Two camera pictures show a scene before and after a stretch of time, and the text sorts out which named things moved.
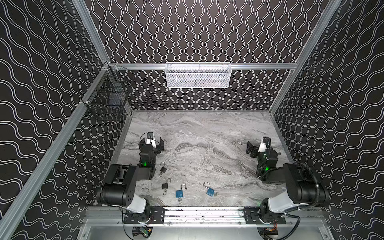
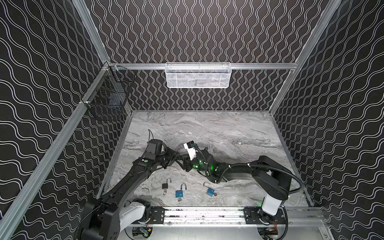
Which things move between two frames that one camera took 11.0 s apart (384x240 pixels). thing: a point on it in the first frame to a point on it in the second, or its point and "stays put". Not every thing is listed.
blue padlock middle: [179, 193] stays put
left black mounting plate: [155, 215] stays put
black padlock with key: [165, 186] stays put
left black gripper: [151, 146] to [167, 154]
